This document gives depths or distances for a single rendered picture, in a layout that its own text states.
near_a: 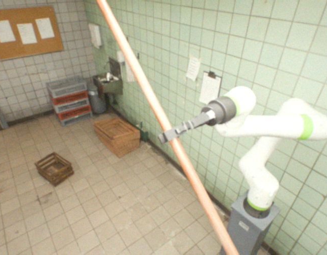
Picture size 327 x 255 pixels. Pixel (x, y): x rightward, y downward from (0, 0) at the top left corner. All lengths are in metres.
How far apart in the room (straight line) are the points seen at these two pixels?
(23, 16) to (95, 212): 3.20
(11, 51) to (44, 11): 0.84
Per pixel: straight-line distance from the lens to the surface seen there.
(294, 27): 1.74
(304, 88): 1.77
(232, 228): 1.63
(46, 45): 4.57
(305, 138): 1.15
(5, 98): 4.77
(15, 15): 4.45
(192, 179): 0.66
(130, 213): 2.85
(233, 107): 0.80
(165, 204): 2.89
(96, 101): 4.55
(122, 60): 3.58
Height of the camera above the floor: 2.34
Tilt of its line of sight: 35 degrees down
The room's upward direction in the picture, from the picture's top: straight up
